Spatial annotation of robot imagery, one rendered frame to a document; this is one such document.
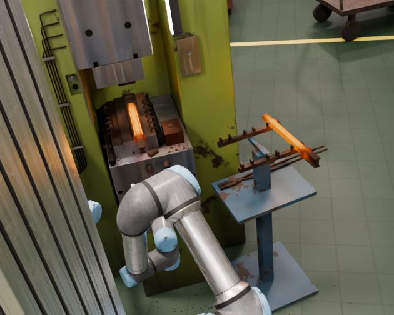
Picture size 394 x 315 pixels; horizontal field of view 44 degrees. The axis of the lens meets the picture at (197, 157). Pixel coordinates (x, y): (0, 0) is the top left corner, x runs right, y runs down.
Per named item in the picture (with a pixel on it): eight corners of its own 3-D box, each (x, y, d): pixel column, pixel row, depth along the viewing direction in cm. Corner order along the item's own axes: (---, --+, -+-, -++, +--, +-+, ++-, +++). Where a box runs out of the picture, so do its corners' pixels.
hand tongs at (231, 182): (323, 145, 247) (323, 144, 246) (328, 150, 244) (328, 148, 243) (217, 185, 232) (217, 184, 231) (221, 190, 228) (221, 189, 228)
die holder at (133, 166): (203, 219, 244) (192, 148, 217) (129, 238, 239) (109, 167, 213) (181, 157, 288) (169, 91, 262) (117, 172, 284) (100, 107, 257)
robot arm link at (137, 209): (123, 221, 129) (132, 297, 167) (158, 202, 133) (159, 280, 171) (102, 191, 135) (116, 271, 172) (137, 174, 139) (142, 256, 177)
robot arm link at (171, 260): (148, 267, 177) (142, 247, 170) (174, 252, 181) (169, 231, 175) (159, 280, 171) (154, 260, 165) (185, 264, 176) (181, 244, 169)
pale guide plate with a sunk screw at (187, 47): (201, 72, 217) (197, 36, 207) (182, 76, 216) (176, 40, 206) (200, 70, 218) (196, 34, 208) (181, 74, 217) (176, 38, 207)
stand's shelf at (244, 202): (317, 194, 222) (317, 191, 221) (238, 225, 212) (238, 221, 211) (283, 160, 245) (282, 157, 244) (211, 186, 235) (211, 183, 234)
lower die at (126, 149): (159, 148, 220) (156, 132, 215) (116, 158, 218) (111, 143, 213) (145, 104, 254) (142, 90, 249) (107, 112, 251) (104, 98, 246)
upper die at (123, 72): (145, 79, 199) (141, 57, 194) (97, 89, 197) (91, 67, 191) (132, 40, 233) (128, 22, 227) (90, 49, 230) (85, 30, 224)
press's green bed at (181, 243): (212, 279, 272) (203, 219, 244) (146, 297, 267) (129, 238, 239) (190, 214, 316) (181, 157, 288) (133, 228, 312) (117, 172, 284)
